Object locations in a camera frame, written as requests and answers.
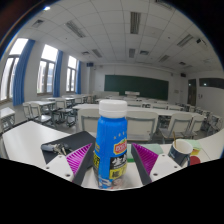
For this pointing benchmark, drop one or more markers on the bunch of keys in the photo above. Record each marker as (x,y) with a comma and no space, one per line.
(55,147)

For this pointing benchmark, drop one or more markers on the ceiling projector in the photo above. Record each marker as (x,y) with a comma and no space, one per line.
(200,42)

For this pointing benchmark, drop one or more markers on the dark long wall window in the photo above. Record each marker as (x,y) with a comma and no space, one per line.
(211,83)

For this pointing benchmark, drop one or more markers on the group of white classroom desks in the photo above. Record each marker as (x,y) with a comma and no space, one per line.
(86,106)

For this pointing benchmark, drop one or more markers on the blue curtain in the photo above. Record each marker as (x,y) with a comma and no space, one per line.
(22,73)
(58,73)
(78,78)

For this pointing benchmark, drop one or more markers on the dark blue cup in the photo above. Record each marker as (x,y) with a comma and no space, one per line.
(176,155)

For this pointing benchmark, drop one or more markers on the black wall speaker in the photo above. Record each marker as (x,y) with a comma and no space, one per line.
(183,75)
(90,64)

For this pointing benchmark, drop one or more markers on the black flat pad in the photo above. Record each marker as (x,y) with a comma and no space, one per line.
(78,139)

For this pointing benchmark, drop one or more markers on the group of ceiling lights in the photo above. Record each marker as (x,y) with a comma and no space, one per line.
(135,22)

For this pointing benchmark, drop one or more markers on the dark wooden door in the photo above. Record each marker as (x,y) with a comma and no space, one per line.
(192,92)

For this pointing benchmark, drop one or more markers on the tall bright window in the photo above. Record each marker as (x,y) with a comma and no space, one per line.
(46,66)
(11,66)
(71,73)

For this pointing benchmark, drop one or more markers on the green chalkboard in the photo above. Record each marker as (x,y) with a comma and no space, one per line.
(136,86)

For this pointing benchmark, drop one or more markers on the group of white classroom chairs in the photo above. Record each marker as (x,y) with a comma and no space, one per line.
(141,121)

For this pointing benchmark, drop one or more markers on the blue drink bottle white cap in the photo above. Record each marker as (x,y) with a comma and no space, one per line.
(111,133)

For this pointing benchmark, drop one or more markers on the golden stirring stick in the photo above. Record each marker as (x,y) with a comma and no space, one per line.
(174,136)

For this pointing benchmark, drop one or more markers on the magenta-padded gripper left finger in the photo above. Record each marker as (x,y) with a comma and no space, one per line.
(78,160)

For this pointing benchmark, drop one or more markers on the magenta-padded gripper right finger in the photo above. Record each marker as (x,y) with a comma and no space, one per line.
(146,159)

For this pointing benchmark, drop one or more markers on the flat round red coaster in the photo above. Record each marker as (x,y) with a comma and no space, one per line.
(195,161)

